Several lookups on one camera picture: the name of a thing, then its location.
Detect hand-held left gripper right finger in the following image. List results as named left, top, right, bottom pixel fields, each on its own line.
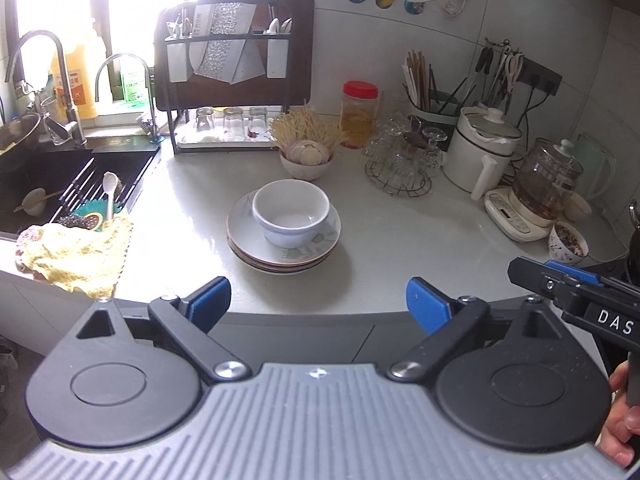
left=387, top=276, right=566, bottom=381

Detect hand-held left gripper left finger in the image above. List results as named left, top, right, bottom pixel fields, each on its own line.
left=74, top=275, right=253, bottom=382

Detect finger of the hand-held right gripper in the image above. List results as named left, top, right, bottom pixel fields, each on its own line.
left=507, top=256, right=568, bottom=307
left=545, top=260, right=601, bottom=285

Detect floral patterned plate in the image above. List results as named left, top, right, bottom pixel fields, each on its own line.
left=229, top=242, right=333, bottom=270

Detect small white leaf plate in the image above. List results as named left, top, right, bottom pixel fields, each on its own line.
left=234, top=250, right=326, bottom=277

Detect white plate with grey leaves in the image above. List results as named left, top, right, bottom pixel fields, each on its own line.
left=227, top=192, right=342, bottom=262

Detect white ceramic bowl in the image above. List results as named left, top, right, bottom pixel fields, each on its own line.
left=252, top=179, right=331, bottom=233

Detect person's right hand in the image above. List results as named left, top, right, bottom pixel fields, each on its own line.
left=597, top=360, right=640, bottom=468

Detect speckled patterned bowl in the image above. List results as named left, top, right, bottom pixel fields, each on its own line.
left=548, top=221, right=591, bottom=267

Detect small bowl with yellow liquid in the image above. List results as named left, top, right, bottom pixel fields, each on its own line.
left=562, top=191, right=594, bottom=223

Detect white kettle heating base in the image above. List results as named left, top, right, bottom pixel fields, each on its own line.
left=482, top=187, right=558, bottom=243

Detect glass kettle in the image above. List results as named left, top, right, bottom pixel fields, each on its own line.
left=511, top=137, right=585, bottom=221

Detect pale green kettle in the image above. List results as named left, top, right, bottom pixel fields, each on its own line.
left=567, top=132, right=617, bottom=201

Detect white electric pot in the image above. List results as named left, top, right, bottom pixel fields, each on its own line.
left=442, top=106, right=523, bottom=200

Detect yellow dish cloth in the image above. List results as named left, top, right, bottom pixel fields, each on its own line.
left=15, top=215, right=135, bottom=298

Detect black sink drain rack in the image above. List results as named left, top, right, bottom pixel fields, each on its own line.
left=60, top=157, right=151, bottom=211

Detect white spoon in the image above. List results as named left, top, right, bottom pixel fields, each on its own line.
left=102, top=171, right=121, bottom=223

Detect cluster of clear glass cups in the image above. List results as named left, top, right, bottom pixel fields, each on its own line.
left=362, top=112, right=446, bottom=186

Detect white bowl with pink rim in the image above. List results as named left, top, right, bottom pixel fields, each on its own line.
left=279, top=150, right=335, bottom=182

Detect amber glass cup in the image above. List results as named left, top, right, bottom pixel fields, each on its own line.
left=402, top=130, right=429, bottom=154

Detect garlic bulb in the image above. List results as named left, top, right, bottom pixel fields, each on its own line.
left=285, top=140, right=328, bottom=166

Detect dish rack with cutting board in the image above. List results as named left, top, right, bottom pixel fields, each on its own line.
left=159, top=0, right=293, bottom=155

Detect green chopstick holder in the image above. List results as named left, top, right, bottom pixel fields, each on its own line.
left=406, top=89, right=463, bottom=128

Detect bundle of dry noodles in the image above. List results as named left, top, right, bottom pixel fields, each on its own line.
left=269, top=107, right=348, bottom=153

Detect jar with red lid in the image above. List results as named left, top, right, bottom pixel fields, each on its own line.
left=341, top=81, right=379, bottom=150

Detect small bowl in sink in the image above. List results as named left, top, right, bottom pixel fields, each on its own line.
left=22, top=187, right=49, bottom=216

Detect black sink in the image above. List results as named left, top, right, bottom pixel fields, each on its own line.
left=0, top=145, right=161, bottom=241

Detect chrome faucet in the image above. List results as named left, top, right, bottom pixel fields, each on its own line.
left=94, top=54, right=163, bottom=142

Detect kitchen scissors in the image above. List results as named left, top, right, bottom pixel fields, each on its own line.
left=502, top=52, right=525, bottom=96

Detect scissors and utensils on hooks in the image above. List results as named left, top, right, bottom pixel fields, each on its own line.
left=475, top=39, right=526, bottom=111

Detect bundle of wooden chopsticks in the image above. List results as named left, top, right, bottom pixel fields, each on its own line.
left=402, top=50, right=434, bottom=111

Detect green bottle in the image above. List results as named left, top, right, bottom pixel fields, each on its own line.
left=119, top=57, right=150, bottom=108

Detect steel pot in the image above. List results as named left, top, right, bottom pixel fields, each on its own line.
left=0, top=112, right=43, bottom=161

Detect orange detergent bottle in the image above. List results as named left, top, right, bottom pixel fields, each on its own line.
left=50, top=42, right=98, bottom=121

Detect hammered cleaver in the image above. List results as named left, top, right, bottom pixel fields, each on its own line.
left=192, top=2, right=253, bottom=85

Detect brown cutting board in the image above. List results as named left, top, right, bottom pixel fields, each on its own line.
left=154, top=0, right=315, bottom=111

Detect dark metal faucet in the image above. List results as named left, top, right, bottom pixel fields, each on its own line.
left=5, top=30, right=87, bottom=147

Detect wire cup rack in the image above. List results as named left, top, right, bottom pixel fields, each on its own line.
left=365, top=157, right=433, bottom=196

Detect black wall socket strip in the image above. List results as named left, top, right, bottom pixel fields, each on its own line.
left=520, top=57, right=563, bottom=95

